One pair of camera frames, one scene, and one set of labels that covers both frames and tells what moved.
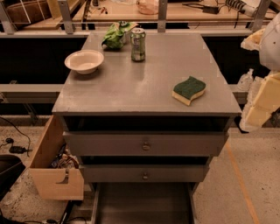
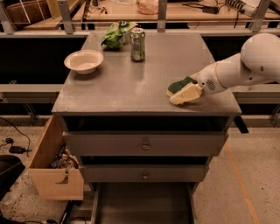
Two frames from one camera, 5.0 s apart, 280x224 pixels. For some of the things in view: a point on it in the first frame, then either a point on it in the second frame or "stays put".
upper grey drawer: x=144 y=143 stays put
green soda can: x=137 y=44 stays put
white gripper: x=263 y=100 -> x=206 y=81
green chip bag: x=115 y=37 stays put
